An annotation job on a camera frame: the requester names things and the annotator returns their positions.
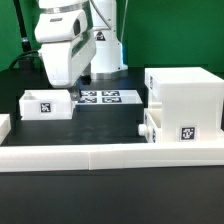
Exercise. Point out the white U-shaped fence wall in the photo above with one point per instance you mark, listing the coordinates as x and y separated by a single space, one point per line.
106 156

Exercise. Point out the white front drawer tray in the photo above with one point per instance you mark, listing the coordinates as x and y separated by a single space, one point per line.
151 127

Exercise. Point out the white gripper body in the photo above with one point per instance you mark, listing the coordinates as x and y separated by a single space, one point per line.
65 61

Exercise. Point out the white drawer cabinet box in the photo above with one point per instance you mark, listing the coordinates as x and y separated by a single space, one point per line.
189 101

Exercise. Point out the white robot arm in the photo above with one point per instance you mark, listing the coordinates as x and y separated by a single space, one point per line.
65 20

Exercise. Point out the fiducial marker sheet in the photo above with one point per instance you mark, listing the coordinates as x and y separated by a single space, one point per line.
106 97

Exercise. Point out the white drawer tray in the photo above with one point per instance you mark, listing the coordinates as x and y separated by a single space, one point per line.
151 127
46 105

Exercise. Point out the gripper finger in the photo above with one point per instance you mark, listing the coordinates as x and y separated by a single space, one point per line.
74 93

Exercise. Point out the black vertical pole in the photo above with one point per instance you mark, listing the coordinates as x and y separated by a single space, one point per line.
26 46

